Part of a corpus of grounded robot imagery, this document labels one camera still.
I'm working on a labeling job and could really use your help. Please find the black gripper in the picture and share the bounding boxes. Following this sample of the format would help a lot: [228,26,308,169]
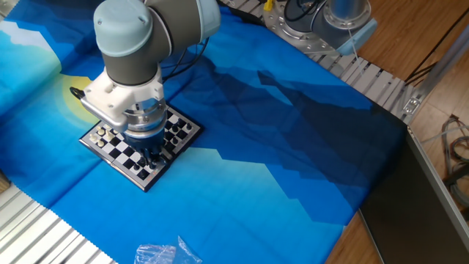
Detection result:
[123,129,173,169]

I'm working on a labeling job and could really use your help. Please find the silver wrist flange coupling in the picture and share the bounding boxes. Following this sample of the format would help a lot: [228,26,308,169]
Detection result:
[122,98,168,139]

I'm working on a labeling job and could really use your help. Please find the aluminium frame beam with bracket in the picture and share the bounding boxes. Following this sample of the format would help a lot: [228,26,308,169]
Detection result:
[402,32,469,117]

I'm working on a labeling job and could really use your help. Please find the clear plastic zip bag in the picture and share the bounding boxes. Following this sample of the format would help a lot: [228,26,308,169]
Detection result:
[133,235,203,264]

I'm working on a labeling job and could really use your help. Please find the white wrist mounting bracket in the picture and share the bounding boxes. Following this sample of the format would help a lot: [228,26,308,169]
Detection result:
[79,67,166,133]

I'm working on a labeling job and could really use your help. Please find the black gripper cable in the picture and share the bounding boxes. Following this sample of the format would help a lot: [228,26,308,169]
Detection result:
[68,36,212,101]

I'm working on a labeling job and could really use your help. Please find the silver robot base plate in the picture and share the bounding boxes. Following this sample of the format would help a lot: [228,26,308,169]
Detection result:
[262,0,341,56]

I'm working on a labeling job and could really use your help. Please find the blue landscape print cloth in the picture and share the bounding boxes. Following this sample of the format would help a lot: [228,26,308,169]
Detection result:
[0,0,407,264]

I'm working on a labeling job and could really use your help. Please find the black and white chessboard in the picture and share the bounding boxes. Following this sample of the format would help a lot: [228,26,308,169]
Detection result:
[78,105,203,193]

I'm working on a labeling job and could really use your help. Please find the black floor cables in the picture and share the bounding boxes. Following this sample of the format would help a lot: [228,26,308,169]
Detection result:
[404,7,469,86]

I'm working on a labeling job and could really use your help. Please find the white zip tie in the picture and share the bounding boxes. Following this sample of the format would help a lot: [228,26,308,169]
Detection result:
[346,27,362,62]

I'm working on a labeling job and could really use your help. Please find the dark panel with aluminium edge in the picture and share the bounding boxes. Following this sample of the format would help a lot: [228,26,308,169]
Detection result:
[358,126,469,264]

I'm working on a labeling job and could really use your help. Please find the grey cable bundle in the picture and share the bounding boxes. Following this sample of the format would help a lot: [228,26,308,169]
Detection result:
[440,114,469,208]

